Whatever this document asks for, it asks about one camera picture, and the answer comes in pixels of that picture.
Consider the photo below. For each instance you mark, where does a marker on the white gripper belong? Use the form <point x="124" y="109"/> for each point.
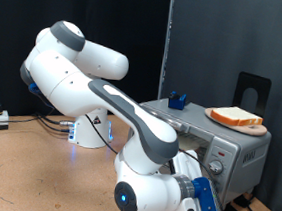
<point x="189" y="163"/>

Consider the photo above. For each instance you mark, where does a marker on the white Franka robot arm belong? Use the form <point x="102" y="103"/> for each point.
<point x="66" y="85"/>

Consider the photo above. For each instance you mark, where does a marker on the silver oven temperature knob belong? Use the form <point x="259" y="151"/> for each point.
<point x="216" y="167"/>

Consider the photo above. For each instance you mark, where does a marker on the silver toaster oven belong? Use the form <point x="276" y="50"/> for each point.
<point x="242" y="162"/>

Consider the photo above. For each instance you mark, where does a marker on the small round wooden board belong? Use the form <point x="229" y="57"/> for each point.
<point x="252" y="130"/>

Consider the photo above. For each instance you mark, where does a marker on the black metal bookend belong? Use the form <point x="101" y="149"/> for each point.
<point x="254" y="81"/>

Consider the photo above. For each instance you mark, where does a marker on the vertical metal pole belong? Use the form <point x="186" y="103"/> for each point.
<point x="167" y="37"/>

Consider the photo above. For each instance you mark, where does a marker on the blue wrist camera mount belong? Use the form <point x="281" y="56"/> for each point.
<point x="204" y="195"/>

